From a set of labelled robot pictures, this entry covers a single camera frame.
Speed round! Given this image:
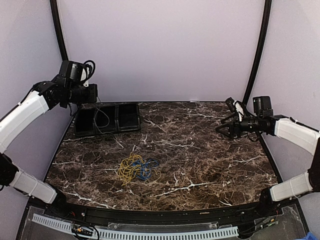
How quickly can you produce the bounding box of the black frame post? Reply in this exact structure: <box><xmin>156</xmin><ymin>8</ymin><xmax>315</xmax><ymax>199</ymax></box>
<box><xmin>49</xmin><ymin>0</ymin><xmax>69</xmax><ymax>61</ymax></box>
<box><xmin>242</xmin><ymin>0</ymin><xmax>272</xmax><ymax>106</ymax></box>

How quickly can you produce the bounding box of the blue cable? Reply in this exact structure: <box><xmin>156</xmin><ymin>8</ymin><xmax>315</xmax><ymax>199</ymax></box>
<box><xmin>131</xmin><ymin>157</ymin><xmax>160</xmax><ymax>181</ymax></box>

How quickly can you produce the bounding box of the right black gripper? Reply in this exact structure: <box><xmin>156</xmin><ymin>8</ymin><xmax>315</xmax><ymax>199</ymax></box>
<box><xmin>216</xmin><ymin>113</ymin><xmax>263</xmax><ymax>139</ymax></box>

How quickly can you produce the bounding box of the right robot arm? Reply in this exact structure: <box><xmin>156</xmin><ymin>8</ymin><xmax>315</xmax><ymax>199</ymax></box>
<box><xmin>215</xmin><ymin>96</ymin><xmax>320</xmax><ymax>217</ymax></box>

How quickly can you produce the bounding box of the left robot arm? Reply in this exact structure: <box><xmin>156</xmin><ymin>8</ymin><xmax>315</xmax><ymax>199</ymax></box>
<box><xmin>0</xmin><ymin>60</ymin><xmax>98</xmax><ymax>218</ymax></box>

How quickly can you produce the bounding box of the yellow cable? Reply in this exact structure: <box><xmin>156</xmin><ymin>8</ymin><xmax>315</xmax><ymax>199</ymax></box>
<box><xmin>116</xmin><ymin>152</ymin><xmax>163</xmax><ymax>186</ymax></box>

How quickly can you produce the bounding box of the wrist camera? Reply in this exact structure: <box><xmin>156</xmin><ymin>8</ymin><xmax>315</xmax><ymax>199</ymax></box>
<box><xmin>225</xmin><ymin>97</ymin><xmax>245</xmax><ymax>122</ymax></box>
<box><xmin>80</xmin><ymin>60</ymin><xmax>96</xmax><ymax>87</ymax></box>

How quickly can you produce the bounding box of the blue object at corner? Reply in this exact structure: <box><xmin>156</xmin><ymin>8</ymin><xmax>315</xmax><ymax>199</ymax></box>
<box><xmin>304</xmin><ymin>232</ymin><xmax>319</xmax><ymax>240</ymax></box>

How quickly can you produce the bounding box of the left black frame post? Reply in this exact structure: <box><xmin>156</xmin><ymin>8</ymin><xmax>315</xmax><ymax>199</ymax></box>
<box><xmin>49</xmin><ymin>0</ymin><xmax>69</xmax><ymax>61</ymax></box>

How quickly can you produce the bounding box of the grey cable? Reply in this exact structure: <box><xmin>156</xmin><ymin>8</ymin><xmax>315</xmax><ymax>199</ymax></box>
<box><xmin>93</xmin><ymin>102</ymin><xmax>116</xmax><ymax>137</ymax></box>

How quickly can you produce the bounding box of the white slotted cable duct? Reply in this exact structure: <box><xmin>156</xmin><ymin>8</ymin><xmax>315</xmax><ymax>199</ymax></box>
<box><xmin>32</xmin><ymin>213</ymin><xmax>239</xmax><ymax>240</ymax></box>

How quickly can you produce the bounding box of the black three-compartment tray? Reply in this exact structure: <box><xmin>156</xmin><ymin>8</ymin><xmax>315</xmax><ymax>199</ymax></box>
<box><xmin>73</xmin><ymin>103</ymin><xmax>141</xmax><ymax>137</ymax></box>

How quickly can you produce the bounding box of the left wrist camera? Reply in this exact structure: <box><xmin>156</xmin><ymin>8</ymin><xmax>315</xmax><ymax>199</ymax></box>
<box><xmin>80</xmin><ymin>60</ymin><xmax>96</xmax><ymax>87</ymax></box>

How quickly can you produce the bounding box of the right black frame post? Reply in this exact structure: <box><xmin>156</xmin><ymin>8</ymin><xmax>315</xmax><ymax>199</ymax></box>
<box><xmin>242</xmin><ymin>0</ymin><xmax>272</xmax><ymax>106</ymax></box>

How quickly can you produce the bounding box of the black front rail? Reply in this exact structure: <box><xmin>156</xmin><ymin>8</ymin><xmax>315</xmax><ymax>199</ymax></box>
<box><xmin>42</xmin><ymin>202</ymin><xmax>264</xmax><ymax>226</ymax></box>

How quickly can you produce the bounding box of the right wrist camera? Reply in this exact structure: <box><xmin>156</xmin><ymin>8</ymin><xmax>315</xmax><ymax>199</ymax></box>
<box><xmin>225</xmin><ymin>97</ymin><xmax>245</xmax><ymax>122</ymax></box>

